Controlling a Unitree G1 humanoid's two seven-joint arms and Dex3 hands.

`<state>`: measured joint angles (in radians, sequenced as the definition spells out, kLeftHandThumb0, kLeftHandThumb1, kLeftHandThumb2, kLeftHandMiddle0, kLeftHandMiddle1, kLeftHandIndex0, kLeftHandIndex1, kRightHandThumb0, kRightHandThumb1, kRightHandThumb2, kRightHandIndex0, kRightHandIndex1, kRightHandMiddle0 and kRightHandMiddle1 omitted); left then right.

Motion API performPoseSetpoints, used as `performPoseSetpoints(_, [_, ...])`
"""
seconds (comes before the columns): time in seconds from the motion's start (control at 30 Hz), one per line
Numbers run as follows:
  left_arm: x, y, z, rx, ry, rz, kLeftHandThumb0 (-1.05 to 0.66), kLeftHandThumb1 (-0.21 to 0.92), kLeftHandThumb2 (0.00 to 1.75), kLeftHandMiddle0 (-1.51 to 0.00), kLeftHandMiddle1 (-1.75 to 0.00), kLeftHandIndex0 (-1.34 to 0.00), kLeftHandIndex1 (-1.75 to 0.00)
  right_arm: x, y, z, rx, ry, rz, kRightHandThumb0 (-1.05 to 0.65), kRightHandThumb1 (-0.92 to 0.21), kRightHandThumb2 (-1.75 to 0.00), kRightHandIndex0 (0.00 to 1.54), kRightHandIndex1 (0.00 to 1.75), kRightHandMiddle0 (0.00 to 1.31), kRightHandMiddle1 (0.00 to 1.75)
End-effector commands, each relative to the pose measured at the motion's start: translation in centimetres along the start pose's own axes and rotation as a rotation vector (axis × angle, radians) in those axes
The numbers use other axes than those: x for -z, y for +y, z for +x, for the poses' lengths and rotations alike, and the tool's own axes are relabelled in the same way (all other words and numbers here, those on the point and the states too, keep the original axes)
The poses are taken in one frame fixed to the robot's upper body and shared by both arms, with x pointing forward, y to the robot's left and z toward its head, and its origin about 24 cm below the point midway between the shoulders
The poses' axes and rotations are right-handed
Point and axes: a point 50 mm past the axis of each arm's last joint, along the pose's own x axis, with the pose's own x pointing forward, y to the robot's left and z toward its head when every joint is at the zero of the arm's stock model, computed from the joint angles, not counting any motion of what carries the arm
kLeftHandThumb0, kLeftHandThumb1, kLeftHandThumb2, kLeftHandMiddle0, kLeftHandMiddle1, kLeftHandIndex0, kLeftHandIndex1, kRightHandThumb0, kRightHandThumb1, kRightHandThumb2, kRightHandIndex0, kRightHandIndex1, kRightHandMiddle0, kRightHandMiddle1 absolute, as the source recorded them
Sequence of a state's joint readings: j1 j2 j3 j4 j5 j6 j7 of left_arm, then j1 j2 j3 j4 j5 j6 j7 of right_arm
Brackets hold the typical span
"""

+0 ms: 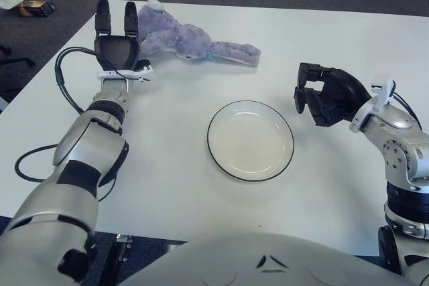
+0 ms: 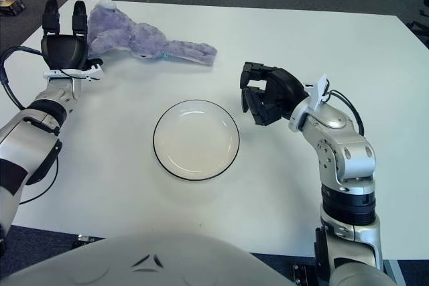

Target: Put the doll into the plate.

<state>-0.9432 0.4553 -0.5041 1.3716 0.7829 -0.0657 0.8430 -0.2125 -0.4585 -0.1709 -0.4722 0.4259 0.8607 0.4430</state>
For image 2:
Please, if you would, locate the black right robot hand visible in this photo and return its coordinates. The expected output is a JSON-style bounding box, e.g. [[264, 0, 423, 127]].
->
[[239, 62, 309, 127]]

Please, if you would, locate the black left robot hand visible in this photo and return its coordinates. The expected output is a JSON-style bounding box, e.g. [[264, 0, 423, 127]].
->
[[40, 0, 103, 72]]

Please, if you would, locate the purple plush bear doll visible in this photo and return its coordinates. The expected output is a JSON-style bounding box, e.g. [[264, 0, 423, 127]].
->
[[85, 0, 218, 67]]

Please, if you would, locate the white plate with black rim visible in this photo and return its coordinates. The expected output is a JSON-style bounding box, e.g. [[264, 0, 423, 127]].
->
[[153, 99, 241, 182]]

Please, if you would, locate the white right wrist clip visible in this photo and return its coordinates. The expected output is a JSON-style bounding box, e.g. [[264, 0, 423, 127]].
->
[[304, 73, 331, 113]]

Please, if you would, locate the dark cardboard box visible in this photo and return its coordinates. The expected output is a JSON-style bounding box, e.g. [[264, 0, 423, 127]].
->
[[0, 0, 26, 16]]

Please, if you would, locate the black office chair base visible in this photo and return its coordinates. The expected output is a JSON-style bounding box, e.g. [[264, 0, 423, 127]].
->
[[405, 0, 429, 46]]

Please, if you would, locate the white table leg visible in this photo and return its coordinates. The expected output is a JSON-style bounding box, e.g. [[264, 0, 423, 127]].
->
[[381, 259, 403, 286]]

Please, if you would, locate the grey robot torso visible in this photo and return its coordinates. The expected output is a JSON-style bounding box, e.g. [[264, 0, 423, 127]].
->
[[0, 231, 299, 286]]

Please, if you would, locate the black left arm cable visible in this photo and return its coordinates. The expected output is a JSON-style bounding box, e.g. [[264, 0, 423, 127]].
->
[[0, 46, 60, 205]]

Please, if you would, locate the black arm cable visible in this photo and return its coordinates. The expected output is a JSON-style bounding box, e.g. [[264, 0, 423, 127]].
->
[[0, 46, 60, 205], [330, 90, 365, 136]]

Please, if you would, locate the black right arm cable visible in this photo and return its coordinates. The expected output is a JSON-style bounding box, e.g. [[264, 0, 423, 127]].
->
[[330, 90, 365, 136]]

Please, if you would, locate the metal table bracket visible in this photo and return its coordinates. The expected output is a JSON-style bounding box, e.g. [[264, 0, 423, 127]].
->
[[76, 234, 105, 245]]

